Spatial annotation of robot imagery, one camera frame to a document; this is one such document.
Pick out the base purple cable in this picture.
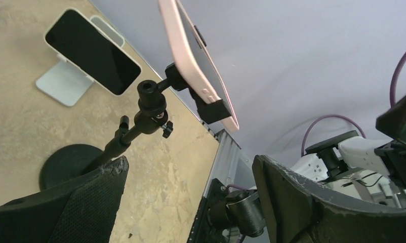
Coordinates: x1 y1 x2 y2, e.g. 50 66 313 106
225 183 249 192

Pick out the black phone stand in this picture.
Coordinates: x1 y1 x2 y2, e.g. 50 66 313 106
39 63 232 191

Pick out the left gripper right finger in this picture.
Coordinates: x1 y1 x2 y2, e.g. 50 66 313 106
252 155 406 242

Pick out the black base frame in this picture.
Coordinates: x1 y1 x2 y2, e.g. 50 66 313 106
187 130 266 242

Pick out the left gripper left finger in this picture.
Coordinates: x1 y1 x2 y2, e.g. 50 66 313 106
0 156 129 242

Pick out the pink case phone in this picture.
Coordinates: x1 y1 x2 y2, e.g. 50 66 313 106
158 1 239 132

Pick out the silver phone stand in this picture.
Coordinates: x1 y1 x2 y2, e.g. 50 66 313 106
35 15 125 107

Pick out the black phone on silver stand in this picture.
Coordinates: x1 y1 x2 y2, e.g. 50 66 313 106
45 8 141 96

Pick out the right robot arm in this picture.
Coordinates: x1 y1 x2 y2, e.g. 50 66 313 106
292 95 406 209

